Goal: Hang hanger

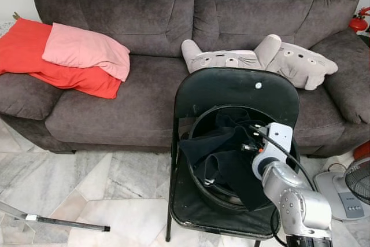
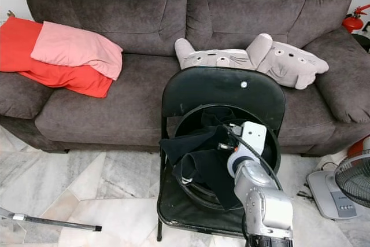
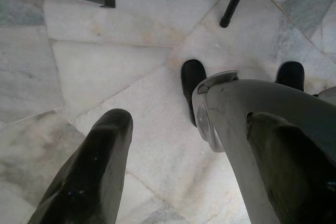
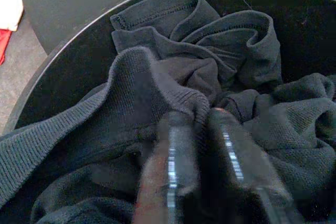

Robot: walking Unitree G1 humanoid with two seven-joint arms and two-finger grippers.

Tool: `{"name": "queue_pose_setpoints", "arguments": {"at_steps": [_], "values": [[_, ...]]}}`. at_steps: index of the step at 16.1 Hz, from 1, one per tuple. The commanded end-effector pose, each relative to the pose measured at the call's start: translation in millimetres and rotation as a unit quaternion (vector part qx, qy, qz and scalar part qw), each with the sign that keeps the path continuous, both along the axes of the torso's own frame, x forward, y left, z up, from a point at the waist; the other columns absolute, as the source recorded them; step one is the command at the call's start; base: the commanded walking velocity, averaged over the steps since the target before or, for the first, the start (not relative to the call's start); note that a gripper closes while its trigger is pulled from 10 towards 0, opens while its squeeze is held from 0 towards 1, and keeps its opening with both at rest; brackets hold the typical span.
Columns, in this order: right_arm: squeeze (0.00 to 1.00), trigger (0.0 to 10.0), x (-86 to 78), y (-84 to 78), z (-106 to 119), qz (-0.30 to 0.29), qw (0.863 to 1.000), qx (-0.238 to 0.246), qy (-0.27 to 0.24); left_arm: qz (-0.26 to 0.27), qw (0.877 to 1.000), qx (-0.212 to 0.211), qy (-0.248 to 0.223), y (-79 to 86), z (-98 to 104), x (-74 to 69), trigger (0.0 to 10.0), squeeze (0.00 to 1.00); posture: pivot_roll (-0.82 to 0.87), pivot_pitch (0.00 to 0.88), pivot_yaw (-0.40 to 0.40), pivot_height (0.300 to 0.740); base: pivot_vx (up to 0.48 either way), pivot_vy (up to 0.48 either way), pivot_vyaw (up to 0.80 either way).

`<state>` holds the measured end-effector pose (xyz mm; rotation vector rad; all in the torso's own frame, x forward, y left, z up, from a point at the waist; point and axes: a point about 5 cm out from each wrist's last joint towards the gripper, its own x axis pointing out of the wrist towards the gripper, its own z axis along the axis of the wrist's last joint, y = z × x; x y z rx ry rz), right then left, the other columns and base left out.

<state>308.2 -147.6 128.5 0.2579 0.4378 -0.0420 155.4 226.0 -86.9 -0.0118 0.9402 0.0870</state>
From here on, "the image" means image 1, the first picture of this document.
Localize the grey Totoro plush cushion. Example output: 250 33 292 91
254 34 339 91
181 39 272 75

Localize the red pillow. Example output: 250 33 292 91
0 18 123 99

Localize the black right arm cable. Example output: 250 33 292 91
250 124 317 193

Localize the silver metal clothes rack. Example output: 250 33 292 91
0 201 111 233

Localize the white floor fan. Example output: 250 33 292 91
313 156 370 222

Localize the pink pillow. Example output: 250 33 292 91
42 23 131 82

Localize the red fire extinguisher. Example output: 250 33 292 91
348 6 370 33

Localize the black folding chair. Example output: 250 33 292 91
165 67 301 243

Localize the dark grey sofa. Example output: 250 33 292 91
0 0 370 158

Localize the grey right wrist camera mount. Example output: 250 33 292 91
261 122 294 169

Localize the black round basket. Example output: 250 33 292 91
186 105 301 214

